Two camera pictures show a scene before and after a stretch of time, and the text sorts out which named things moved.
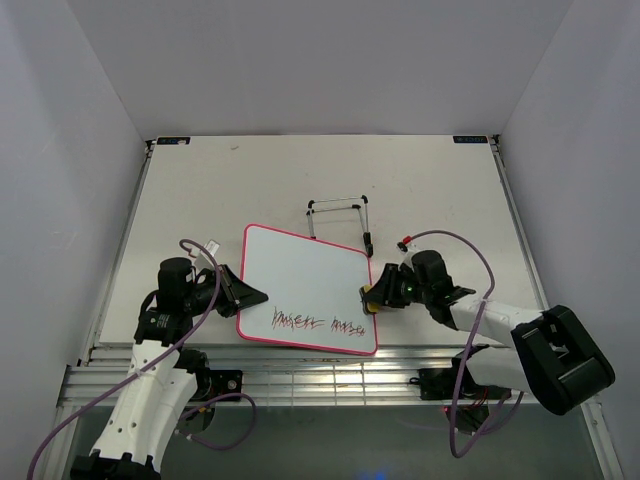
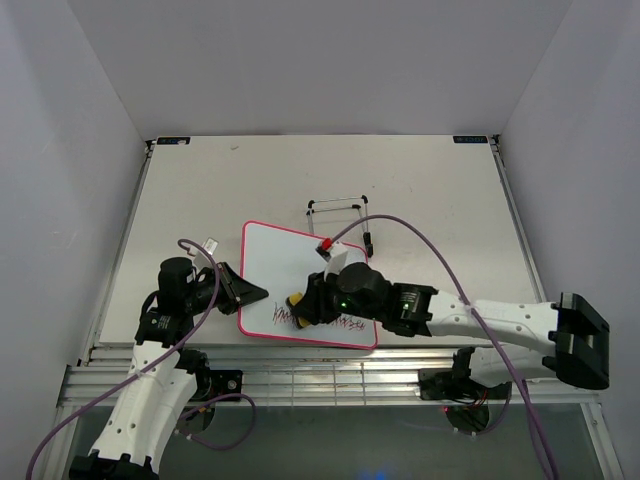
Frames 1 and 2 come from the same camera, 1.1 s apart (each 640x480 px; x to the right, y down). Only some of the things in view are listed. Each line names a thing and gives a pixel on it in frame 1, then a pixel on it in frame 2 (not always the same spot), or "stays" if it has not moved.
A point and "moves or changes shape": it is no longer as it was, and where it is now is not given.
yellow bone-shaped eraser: (368, 307) moves or changes shape
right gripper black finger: (394, 289) → (313, 307)
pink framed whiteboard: (313, 291) stays
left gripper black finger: (235, 294) stays
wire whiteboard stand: (366, 235) stays
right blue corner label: (470, 139) stays
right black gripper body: (421, 293) → (340, 303)
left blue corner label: (173, 140) stays
